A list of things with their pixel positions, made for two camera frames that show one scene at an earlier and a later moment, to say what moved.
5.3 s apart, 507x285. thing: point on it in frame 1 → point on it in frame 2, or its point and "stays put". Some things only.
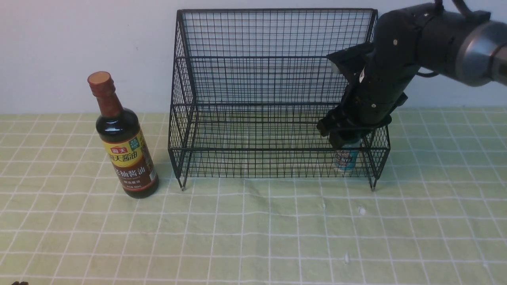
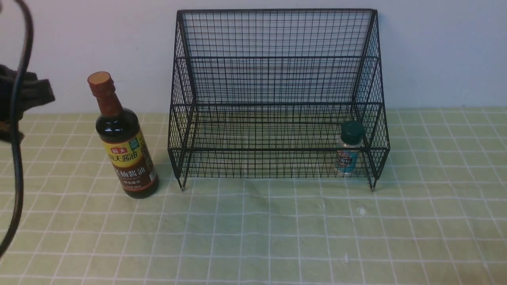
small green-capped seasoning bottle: x=346 y=156 stays put
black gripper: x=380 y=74 → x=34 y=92
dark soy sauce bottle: x=119 y=129 stays put
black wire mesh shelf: x=248 y=88 stays put
